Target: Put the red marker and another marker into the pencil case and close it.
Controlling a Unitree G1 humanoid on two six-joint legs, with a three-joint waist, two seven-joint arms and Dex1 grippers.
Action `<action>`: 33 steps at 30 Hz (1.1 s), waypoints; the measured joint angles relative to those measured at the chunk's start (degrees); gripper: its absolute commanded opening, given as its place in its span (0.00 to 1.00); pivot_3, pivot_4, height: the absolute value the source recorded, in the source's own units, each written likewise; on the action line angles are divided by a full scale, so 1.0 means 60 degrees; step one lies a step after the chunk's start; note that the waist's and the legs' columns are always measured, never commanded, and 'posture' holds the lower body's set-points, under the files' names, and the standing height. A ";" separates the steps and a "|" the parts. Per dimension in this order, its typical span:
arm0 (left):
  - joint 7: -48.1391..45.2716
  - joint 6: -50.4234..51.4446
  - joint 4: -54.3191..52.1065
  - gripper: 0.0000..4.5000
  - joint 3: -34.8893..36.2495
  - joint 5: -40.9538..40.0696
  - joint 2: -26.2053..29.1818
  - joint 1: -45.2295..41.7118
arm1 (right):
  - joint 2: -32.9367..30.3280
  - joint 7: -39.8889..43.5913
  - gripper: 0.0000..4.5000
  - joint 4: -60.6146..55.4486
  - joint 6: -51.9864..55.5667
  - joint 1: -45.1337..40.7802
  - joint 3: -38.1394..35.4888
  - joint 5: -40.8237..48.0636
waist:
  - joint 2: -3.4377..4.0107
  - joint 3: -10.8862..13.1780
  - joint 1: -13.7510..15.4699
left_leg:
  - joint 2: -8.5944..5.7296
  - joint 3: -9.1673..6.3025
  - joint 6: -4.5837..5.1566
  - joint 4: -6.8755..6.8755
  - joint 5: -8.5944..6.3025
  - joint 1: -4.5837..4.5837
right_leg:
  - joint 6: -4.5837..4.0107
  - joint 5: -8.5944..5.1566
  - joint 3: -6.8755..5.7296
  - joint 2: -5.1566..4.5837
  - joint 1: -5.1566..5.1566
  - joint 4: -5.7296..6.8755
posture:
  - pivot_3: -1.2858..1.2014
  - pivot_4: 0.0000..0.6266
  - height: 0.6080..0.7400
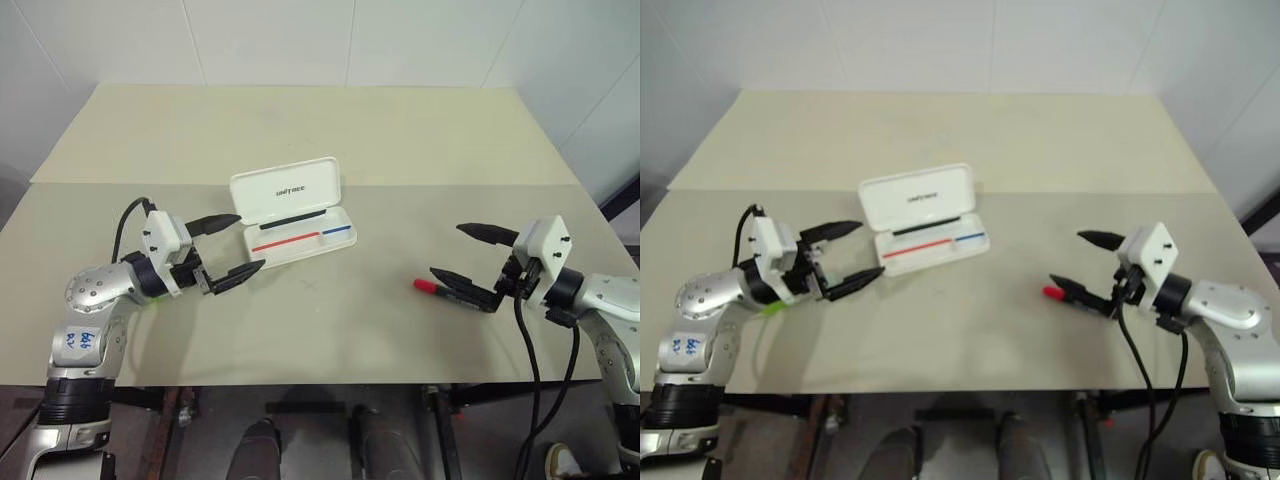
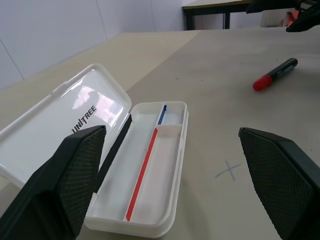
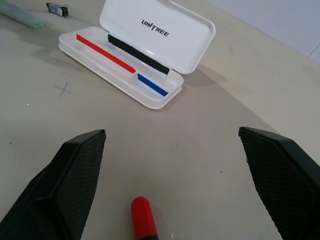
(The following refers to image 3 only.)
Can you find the white plastic Unitree pencil case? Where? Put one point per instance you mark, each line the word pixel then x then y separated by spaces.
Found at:
pixel 180 47

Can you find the translucent green ruler box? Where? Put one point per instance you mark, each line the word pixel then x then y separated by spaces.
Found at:
pixel 20 15

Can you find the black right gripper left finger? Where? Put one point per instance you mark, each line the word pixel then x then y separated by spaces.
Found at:
pixel 62 190

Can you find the blue tape strip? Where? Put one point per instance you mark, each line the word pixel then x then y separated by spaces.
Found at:
pixel 152 85

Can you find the black tape strip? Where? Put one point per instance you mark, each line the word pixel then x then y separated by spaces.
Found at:
pixel 137 55

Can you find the black and blue eraser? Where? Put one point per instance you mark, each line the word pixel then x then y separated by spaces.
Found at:
pixel 57 9

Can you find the red-capped black whiteboard marker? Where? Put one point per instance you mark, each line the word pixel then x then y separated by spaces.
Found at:
pixel 143 217

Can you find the red tape strip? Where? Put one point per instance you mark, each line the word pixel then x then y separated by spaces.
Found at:
pixel 105 53

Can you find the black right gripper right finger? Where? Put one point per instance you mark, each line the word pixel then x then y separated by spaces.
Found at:
pixel 282 180

